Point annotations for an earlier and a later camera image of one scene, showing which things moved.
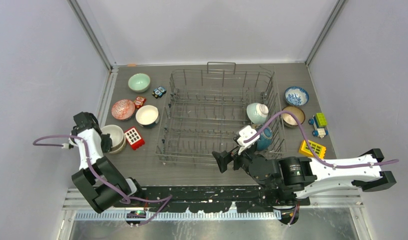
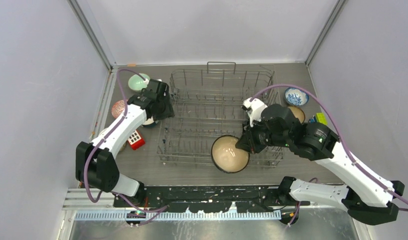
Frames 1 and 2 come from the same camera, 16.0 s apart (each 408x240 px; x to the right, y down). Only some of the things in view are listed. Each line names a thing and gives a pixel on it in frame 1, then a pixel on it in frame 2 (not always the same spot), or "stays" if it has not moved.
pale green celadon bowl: (139, 82) stays
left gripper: (107, 143) → (168, 112)
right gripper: (223, 157) → (247, 141)
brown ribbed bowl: (289, 120) stays
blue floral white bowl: (296, 96) stays
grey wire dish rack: (212, 113) stays
